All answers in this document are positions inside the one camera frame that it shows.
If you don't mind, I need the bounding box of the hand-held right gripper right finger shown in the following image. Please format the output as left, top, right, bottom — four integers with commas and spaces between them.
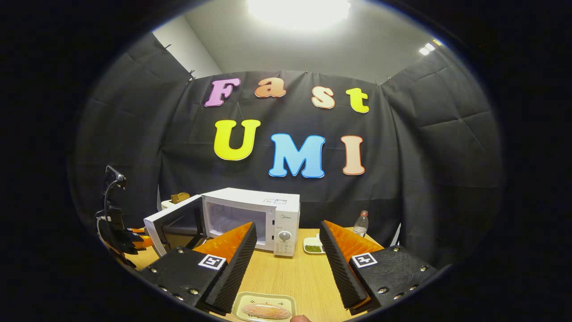
319, 220, 438, 316

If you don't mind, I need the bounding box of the crumb-coated cream bread roll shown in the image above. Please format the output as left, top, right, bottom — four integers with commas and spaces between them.
242, 304, 292, 320

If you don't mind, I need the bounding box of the large ceiling light panel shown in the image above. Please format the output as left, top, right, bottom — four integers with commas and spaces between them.
247, 0, 351, 30

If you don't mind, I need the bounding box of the clear plastic bottle red label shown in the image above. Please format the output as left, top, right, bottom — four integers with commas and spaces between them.
353, 210, 370, 238

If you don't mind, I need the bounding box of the pale green rectangular tray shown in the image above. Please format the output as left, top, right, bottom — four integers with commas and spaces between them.
232, 292, 297, 322

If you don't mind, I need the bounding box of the white divided dish with beans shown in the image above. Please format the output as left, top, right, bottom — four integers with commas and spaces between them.
303, 233, 326, 255

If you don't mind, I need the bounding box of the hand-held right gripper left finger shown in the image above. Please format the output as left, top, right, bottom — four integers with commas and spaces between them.
136, 222, 259, 316

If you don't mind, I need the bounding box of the white microwave oven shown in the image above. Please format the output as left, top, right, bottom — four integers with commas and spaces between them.
143, 187, 301, 258

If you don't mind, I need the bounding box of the small ceiling light panel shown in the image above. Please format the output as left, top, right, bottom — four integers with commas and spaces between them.
419, 39, 443, 56

